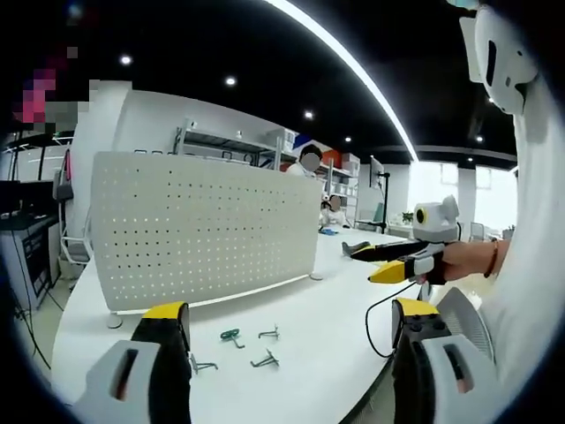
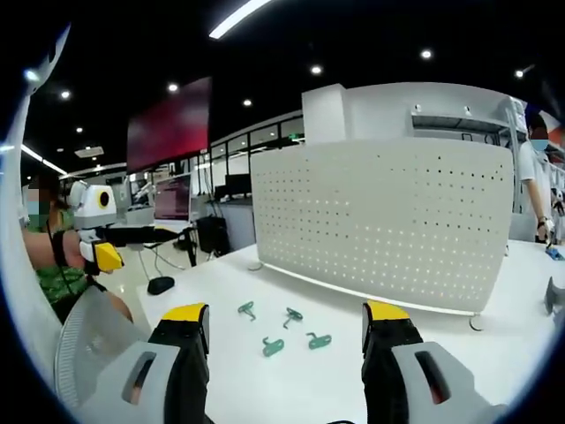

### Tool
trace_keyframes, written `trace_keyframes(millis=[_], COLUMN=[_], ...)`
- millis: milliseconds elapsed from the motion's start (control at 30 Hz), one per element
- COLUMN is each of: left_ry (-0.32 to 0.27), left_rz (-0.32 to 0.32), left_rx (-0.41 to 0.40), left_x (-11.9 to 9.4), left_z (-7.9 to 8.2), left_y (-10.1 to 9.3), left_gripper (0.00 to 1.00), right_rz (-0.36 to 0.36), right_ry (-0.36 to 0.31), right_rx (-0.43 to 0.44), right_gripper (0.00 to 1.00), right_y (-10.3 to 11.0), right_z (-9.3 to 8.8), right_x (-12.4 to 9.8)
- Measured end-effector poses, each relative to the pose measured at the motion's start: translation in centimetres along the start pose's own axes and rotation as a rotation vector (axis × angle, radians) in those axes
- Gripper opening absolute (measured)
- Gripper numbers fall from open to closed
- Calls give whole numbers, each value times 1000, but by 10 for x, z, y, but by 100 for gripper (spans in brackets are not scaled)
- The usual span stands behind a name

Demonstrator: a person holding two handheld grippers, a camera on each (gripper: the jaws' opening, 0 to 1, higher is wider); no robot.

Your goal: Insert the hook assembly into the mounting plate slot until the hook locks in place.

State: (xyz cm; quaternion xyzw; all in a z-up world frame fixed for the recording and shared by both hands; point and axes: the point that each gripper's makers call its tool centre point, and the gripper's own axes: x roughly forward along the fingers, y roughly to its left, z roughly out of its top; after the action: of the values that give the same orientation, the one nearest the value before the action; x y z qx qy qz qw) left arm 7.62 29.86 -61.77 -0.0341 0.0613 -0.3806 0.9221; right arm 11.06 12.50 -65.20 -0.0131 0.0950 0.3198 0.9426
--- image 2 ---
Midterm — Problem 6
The white framed computer monitor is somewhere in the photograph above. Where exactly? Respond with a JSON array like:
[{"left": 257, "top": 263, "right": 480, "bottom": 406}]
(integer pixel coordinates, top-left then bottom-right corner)
[{"left": 153, "top": 172, "right": 193, "bottom": 223}]

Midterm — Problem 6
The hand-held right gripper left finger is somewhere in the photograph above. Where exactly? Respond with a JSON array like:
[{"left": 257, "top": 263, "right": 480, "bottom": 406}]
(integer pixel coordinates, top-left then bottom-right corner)
[{"left": 72, "top": 302, "right": 211, "bottom": 424}]

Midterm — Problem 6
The black computer mouse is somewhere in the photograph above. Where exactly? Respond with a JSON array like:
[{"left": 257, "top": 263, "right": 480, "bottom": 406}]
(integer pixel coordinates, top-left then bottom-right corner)
[{"left": 147, "top": 276, "right": 177, "bottom": 296}]

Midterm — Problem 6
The large red wall screen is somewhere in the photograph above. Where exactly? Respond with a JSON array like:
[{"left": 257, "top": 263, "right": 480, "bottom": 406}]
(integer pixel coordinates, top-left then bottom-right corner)
[{"left": 125, "top": 76, "right": 214, "bottom": 175}]

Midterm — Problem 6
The white mesh chair back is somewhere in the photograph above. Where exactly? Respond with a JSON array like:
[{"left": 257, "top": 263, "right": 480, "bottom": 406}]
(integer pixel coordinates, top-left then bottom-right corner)
[{"left": 54, "top": 285, "right": 152, "bottom": 411}]

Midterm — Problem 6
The long ceiling strip light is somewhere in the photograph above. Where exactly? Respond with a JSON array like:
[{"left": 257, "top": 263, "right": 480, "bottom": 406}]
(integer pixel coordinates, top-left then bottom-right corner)
[{"left": 207, "top": 0, "right": 275, "bottom": 41}]

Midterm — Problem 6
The white curved frame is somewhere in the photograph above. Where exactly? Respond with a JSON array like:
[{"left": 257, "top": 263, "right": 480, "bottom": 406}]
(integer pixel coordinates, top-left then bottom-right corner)
[{"left": 0, "top": 21, "right": 72, "bottom": 359}]

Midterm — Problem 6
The grey metal object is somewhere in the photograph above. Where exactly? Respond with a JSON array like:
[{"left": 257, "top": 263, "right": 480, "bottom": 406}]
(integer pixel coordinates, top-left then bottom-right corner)
[{"left": 542, "top": 276, "right": 565, "bottom": 315}]

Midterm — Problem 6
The person in green shirt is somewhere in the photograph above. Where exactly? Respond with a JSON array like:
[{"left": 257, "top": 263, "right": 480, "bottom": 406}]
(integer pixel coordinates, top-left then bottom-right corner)
[{"left": 26, "top": 207, "right": 96, "bottom": 310}]

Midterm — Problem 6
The group of round ceiling spotlights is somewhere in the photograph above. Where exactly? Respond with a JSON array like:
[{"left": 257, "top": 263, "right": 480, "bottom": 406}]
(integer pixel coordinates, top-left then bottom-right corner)
[{"left": 59, "top": 46, "right": 527, "bottom": 136}]

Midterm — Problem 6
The white perforated mounting plate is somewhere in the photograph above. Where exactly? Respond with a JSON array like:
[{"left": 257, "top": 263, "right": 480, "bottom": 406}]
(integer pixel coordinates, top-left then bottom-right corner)
[{"left": 246, "top": 135, "right": 516, "bottom": 332}]

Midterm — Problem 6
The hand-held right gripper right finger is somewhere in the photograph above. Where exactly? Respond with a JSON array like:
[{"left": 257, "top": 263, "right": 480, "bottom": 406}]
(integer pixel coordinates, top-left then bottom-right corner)
[{"left": 361, "top": 299, "right": 509, "bottom": 424}]

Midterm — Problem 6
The black computer case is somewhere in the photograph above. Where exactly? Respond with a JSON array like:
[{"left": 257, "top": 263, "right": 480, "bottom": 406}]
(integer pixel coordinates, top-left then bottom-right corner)
[{"left": 195, "top": 215, "right": 231, "bottom": 258}]

